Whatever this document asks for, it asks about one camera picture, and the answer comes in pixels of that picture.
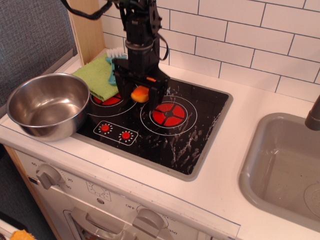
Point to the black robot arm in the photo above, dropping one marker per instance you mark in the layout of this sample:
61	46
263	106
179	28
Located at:
141	22

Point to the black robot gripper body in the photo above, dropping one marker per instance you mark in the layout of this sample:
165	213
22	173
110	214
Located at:
142	66

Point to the left grey oven dial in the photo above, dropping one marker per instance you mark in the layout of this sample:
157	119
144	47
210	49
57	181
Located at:
48	176

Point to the stainless steel bowl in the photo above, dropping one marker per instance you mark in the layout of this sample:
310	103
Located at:
50	107

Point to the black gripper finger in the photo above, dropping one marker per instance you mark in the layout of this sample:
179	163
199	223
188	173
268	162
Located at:
125	87
156	95

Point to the right grey oven dial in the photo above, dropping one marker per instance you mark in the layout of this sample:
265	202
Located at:
148	222

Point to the grey faucet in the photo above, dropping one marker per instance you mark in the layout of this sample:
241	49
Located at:
312	120

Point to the orange object bottom corner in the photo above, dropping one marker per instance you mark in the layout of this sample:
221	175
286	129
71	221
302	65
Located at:
21	235

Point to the left red stove knob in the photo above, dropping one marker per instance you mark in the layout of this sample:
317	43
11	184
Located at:
105	128

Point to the green folded cloth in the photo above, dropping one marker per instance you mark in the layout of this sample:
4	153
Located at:
96	75

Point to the light wooden side post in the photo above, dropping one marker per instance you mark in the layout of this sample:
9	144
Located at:
88	34

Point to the orange plush lobster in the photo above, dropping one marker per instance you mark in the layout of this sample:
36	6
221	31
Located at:
140	94

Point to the black toy stove top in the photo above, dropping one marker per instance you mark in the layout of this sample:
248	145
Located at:
174	138

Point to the red stove knob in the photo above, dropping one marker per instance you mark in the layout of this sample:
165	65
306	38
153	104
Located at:
105	128
126	135

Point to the grey plastic sink basin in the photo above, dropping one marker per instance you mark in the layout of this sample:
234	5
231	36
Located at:
281	171

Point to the white toy oven front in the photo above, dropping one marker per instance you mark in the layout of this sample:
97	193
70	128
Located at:
79	209

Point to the teal dish brush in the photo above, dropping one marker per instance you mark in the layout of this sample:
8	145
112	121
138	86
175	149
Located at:
114	53

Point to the right red stove knob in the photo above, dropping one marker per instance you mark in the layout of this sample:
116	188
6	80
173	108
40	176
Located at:
126	135

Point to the grey oven dial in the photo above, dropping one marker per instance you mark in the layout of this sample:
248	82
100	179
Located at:
148	222
48	176

